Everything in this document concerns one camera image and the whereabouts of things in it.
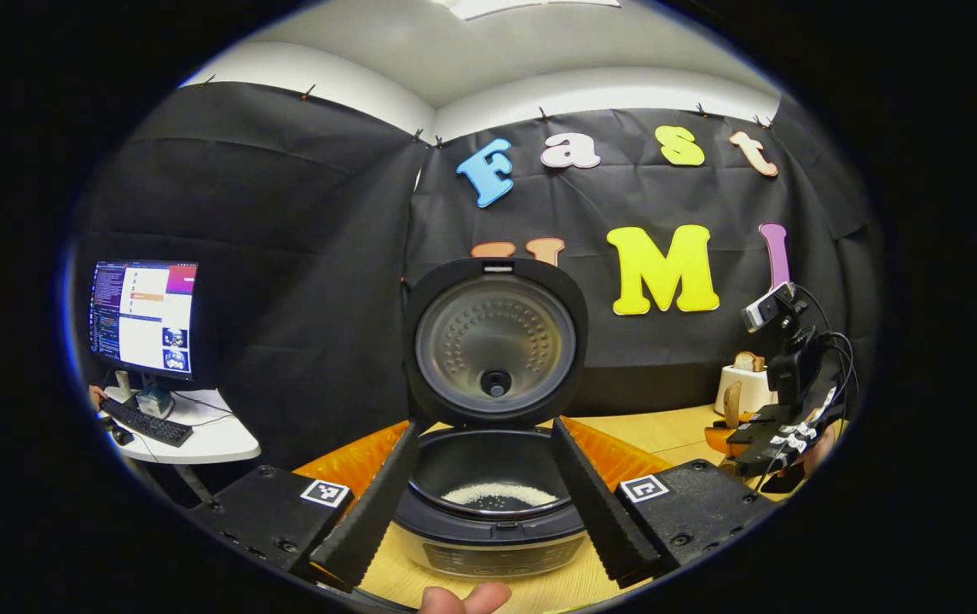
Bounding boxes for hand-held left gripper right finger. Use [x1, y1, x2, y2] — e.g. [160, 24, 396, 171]
[549, 416, 781, 589]

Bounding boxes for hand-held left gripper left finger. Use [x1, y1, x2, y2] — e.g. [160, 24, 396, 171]
[190, 418, 421, 594]

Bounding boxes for white rice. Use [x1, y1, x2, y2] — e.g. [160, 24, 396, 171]
[442, 482, 559, 510]

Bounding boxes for dark grey rice cooker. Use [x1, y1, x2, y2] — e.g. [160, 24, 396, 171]
[392, 256, 589, 581]

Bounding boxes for white toaster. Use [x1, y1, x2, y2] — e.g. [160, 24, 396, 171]
[714, 365, 778, 417]

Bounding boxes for white side table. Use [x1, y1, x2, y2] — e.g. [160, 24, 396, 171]
[99, 388, 262, 504]

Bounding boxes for black keyboard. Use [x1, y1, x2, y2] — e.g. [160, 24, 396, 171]
[101, 398, 194, 448]

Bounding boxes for small teal box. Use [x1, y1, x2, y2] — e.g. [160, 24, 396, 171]
[136, 385, 174, 419]

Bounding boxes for black backdrop cloth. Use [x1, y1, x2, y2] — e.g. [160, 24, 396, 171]
[71, 81, 882, 513]

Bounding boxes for computer monitor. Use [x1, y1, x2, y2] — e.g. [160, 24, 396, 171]
[88, 260, 199, 382]

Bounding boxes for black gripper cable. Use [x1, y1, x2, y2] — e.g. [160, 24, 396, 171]
[795, 286, 860, 427]

